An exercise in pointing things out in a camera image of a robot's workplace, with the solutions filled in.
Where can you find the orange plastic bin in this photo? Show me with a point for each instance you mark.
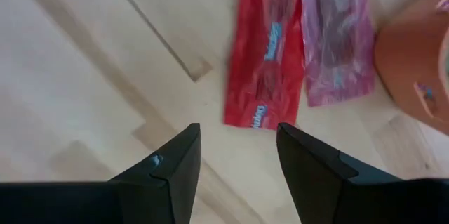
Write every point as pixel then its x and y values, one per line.
pixel 403 59

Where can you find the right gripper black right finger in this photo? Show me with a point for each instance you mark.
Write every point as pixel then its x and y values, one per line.
pixel 315 189

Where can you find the red candy bag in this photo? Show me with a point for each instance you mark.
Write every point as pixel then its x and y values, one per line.
pixel 266 59

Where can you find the pink translucent candy bag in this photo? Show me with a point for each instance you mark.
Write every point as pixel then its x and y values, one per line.
pixel 333 41

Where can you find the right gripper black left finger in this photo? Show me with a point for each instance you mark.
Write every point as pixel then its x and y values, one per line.
pixel 168 189

